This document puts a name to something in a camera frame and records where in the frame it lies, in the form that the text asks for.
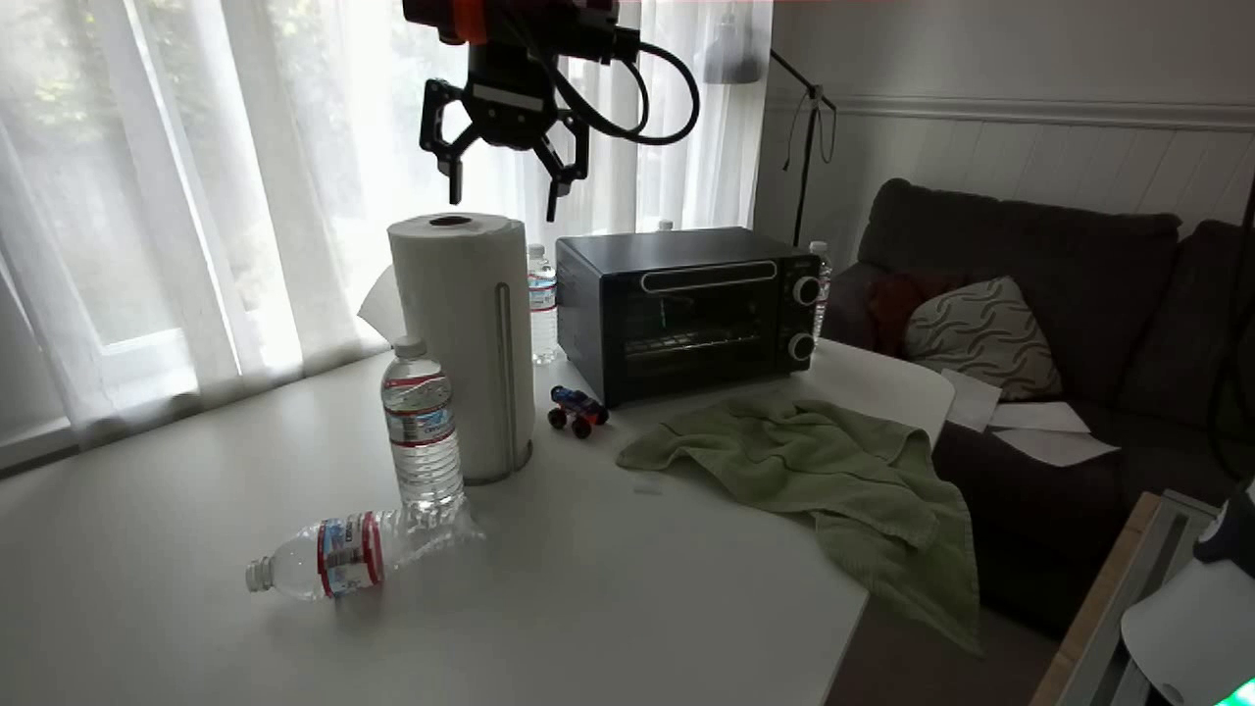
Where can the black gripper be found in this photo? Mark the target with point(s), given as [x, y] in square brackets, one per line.
[517, 99]

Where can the white paper towel roll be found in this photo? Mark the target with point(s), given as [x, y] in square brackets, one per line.
[446, 326]

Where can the green cloth towel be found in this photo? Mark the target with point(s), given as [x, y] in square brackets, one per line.
[837, 486]

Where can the clear plastic water bottle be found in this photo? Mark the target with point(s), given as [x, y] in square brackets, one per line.
[348, 556]
[542, 306]
[421, 432]

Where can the black floor lamp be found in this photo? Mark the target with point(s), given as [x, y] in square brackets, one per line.
[735, 54]

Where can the black toaster oven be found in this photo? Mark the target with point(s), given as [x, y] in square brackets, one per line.
[679, 316]

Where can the purple blue toy car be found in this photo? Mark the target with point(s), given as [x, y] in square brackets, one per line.
[573, 415]

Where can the white sheer curtain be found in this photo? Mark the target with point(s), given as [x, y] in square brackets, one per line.
[197, 199]

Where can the dark red cushion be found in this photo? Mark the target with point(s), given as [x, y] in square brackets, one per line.
[895, 316]

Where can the white paper sheet on table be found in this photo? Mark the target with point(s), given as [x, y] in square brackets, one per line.
[875, 387]

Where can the beige patterned cushion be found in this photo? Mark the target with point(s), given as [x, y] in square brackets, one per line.
[981, 335]

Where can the dark brown sofa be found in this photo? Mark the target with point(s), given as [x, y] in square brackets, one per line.
[1045, 259]

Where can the black device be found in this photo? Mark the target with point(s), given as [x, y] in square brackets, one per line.
[1236, 531]

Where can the white round cover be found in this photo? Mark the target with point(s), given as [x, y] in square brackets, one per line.
[1191, 629]

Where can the light wooden frame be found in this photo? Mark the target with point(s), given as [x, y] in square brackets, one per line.
[1110, 601]

